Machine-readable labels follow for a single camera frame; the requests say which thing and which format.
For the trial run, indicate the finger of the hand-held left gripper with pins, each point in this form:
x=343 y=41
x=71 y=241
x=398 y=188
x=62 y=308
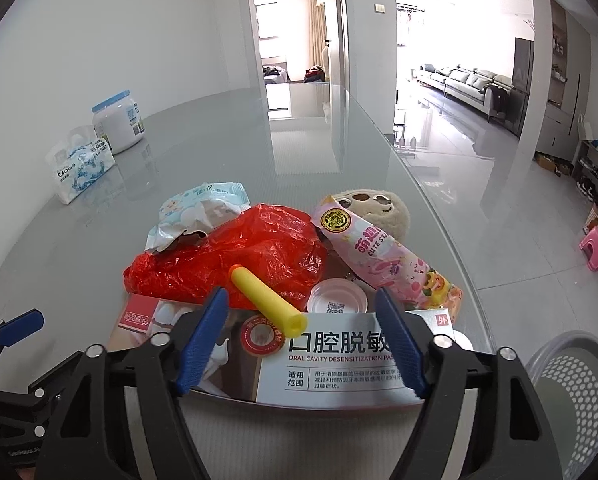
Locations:
x=21 y=322

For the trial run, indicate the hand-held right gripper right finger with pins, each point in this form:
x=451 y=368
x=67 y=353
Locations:
x=399 y=340

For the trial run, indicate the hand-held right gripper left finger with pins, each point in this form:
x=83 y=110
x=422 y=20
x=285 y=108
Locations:
x=201 y=340

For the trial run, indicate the red and white box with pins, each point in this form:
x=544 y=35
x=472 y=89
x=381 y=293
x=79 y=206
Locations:
x=139 y=320

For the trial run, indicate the small clear round lid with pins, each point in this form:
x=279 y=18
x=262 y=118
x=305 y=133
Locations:
x=336 y=300

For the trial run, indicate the white silver printed box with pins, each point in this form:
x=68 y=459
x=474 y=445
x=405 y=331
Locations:
x=329 y=370

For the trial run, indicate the yellow foam tube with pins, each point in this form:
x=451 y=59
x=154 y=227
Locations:
x=266 y=300

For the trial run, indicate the pink snack packet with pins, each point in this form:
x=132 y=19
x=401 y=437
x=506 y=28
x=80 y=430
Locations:
x=379 y=255

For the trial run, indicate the red plastic bag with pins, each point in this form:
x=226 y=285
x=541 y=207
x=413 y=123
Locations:
x=259 y=245

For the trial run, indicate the grey perforated basket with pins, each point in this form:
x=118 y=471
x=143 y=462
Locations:
x=579 y=385

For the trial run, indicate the white round disc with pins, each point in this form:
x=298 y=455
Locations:
x=462 y=341

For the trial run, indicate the beige plush toy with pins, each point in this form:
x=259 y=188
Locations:
x=379 y=210

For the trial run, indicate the blue white wet wipes packet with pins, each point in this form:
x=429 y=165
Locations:
x=199 y=207

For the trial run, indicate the blue white tissue pack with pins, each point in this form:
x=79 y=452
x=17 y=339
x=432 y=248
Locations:
x=81 y=170

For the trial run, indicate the white jar with blue lid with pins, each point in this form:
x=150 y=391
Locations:
x=119 y=130

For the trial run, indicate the pink plastic stool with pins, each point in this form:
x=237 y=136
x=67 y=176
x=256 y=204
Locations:
x=596 y=247

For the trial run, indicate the cardboard box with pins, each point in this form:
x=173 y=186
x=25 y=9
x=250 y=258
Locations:
x=548 y=162

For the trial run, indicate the shoe rack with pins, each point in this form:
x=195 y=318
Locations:
x=596 y=175

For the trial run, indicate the grey sofa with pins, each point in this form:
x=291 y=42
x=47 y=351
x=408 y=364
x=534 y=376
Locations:
x=469 y=82

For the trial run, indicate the bed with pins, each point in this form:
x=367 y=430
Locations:
x=275 y=76

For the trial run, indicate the white paper bag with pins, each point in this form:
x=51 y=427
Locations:
x=585 y=131

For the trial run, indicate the tall grey cabinet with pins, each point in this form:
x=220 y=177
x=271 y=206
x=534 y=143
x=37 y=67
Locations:
x=559 y=110

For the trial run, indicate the dark refrigerator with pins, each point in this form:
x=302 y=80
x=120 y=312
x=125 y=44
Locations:
x=523 y=85

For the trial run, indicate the beige curtain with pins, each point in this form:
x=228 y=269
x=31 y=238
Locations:
x=315 y=40

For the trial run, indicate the room door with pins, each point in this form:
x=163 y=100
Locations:
x=339 y=25

